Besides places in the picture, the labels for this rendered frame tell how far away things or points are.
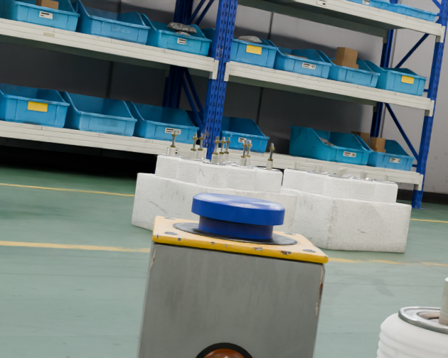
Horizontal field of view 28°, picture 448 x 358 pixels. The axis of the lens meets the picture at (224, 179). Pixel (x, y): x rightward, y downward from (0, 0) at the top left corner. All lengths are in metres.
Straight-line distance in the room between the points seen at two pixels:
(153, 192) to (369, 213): 0.79
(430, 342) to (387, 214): 2.73
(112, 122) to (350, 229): 2.29
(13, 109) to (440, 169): 4.04
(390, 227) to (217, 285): 2.98
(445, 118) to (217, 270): 7.40
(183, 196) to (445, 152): 5.12
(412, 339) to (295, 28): 6.15
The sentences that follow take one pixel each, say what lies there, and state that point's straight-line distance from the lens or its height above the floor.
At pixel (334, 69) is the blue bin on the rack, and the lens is 6.07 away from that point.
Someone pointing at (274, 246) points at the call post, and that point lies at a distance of 0.36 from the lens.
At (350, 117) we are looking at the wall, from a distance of 7.04.
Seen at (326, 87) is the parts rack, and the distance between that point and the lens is 5.92.
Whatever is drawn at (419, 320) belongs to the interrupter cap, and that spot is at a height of 0.25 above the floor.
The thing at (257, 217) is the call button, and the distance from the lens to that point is 0.36.
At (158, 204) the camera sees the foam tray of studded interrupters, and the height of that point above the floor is 0.09.
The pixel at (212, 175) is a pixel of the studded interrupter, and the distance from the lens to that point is 2.80.
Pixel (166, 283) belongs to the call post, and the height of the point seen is 0.30.
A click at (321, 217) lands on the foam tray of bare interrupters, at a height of 0.10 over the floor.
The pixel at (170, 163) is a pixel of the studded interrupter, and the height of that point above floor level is 0.23.
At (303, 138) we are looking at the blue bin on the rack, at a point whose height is 0.38.
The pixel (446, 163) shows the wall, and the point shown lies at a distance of 7.79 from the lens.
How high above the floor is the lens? 0.36
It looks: 3 degrees down
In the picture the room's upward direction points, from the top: 8 degrees clockwise
